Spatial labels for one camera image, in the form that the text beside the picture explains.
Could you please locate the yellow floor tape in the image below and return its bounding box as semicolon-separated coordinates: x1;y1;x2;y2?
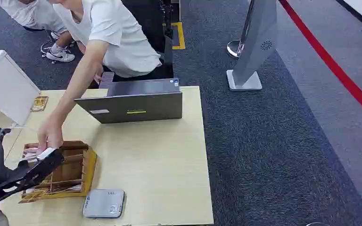
162;21;186;50

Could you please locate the person in white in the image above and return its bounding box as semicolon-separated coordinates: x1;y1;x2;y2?
47;0;163;79

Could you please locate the grey laptop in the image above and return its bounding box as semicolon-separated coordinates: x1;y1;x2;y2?
74;78;183;124

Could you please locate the red floor tape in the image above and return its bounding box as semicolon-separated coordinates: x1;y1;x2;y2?
278;0;362;126

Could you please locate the chrome stanchion base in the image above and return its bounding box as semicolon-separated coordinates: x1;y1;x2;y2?
226;40;242;59

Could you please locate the crouching person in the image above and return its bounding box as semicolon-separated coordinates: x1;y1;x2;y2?
0;0;76;63

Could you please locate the grey flat card reader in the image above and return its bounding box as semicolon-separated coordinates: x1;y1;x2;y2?
82;188;126;218

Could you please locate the person's hand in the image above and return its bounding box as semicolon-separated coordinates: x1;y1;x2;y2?
36;120;64;156

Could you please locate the grey standing sign panel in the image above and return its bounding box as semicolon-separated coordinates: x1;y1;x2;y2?
226;0;279;92

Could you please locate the wooden card box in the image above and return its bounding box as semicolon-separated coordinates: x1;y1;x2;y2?
18;140;98;204

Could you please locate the white sneaker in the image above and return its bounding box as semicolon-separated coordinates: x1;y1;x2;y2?
45;47;76;63

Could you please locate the white card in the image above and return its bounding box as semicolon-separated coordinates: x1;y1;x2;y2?
36;147;57;161

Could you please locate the white cards stack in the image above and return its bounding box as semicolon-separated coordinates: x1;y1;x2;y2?
25;184;83;194

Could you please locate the white cabinet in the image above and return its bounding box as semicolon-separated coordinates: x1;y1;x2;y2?
0;49;41;127

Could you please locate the small golden framed tile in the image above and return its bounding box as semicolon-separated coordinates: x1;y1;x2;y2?
30;96;49;113

